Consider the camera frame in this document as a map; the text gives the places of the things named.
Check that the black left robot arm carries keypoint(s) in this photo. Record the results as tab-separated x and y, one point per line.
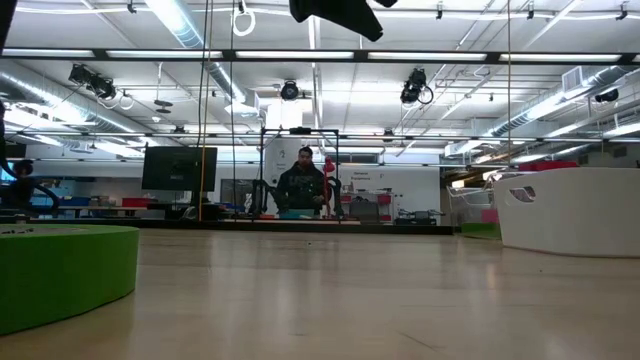
340	12

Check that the person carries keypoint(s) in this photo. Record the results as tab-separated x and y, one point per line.
300	185
17	192

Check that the black ceiling spotlight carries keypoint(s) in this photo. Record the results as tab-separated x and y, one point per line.
289	90
606	95
92	82
414	86

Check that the black monitor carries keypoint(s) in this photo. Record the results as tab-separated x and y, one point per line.
175	170

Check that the clear plastic bin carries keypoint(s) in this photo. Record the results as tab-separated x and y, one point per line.
467	205

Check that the red storage bin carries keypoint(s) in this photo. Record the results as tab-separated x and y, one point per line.
135	202
547	165

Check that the white plastic bin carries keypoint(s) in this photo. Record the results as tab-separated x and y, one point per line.
575	220

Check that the black robot station frame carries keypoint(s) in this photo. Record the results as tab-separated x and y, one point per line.
300	131

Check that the black aluminium table frame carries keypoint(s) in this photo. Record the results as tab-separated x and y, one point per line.
250	226

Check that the black overhead frame bar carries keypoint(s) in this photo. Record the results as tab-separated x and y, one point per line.
99	53

